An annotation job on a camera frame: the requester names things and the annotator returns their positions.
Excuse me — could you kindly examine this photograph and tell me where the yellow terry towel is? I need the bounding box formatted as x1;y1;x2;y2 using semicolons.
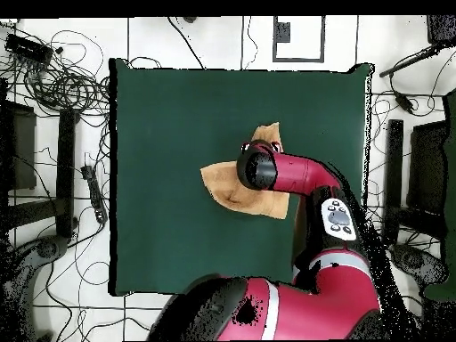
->
199;121;290;220

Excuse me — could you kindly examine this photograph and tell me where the black flat box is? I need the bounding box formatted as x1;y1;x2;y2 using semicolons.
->
406;119;449;215
0;100;37;191

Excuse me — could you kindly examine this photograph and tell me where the dark green table cloth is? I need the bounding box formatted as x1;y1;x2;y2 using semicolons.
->
108;57;375;298

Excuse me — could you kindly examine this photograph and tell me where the dark grey square plate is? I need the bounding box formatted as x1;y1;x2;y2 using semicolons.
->
273;21;292;44

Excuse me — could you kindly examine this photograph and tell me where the black stand bar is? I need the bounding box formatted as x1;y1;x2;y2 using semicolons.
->
55;108;80;239
385;118;404;245

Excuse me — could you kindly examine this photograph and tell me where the black power adapter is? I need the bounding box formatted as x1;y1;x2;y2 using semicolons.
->
394;91;415;115

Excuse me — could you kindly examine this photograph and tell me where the black boom pole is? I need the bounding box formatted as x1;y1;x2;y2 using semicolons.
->
378;44;444;78

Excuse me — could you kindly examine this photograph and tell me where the black power strip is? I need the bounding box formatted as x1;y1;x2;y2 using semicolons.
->
80;164;109;224

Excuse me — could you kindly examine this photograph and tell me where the dark green hanging cloth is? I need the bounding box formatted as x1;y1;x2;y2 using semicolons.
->
422;88;456;303

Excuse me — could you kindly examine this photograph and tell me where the black speckled box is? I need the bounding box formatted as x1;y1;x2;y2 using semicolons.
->
426;14;456;46

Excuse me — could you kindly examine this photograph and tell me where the black network box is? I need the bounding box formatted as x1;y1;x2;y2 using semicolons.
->
4;32;54;66

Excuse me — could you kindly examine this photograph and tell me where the grey floor tape frame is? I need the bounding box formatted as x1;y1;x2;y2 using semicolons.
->
273;14;326;64

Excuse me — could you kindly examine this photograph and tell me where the black floor cable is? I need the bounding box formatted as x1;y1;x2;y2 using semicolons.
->
167;16;207;69

